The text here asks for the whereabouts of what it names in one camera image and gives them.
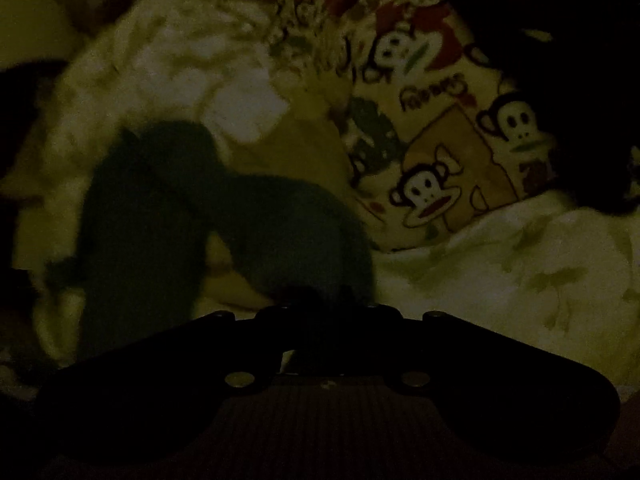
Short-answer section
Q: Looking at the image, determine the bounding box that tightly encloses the dark teal small garment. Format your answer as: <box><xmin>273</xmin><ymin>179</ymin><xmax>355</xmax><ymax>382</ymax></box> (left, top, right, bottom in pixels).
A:
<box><xmin>47</xmin><ymin>120</ymin><xmax>377</xmax><ymax>361</ymax></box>

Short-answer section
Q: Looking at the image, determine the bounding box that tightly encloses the yellow bed sheet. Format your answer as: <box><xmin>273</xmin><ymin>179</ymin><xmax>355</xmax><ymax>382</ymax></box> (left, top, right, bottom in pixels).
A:
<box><xmin>0</xmin><ymin>0</ymin><xmax>351</xmax><ymax>311</ymax></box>

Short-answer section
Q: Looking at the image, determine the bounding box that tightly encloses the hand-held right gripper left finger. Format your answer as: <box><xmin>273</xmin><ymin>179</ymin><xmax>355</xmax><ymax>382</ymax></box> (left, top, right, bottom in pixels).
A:
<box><xmin>64</xmin><ymin>287</ymin><xmax>321</xmax><ymax>392</ymax></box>

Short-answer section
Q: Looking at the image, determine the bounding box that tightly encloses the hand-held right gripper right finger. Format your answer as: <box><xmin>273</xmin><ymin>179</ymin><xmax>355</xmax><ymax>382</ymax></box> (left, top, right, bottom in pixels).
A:
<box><xmin>320</xmin><ymin>287</ymin><xmax>602</xmax><ymax>392</ymax></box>

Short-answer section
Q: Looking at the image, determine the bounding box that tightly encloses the dark cloth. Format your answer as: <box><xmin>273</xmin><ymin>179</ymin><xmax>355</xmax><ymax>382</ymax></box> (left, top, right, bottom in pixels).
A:
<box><xmin>440</xmin><ymin>0</ymin><xmax>640</xmax><ymax>218</ymax></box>

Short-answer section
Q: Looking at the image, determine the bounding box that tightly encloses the monkey print blanket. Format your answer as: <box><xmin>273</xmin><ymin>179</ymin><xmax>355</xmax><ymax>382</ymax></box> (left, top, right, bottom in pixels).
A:
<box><xmin>267</xmin><ymin>0</ymin><xmax>568</xmax><ymax>252</ymax></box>

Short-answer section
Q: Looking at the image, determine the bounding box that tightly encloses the pale floral quilt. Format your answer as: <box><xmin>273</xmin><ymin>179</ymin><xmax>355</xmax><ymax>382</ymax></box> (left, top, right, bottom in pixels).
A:
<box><xmin>15</xmin><ymin>0</ymin><xmax>640</xmax><ymax>391</ymax></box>

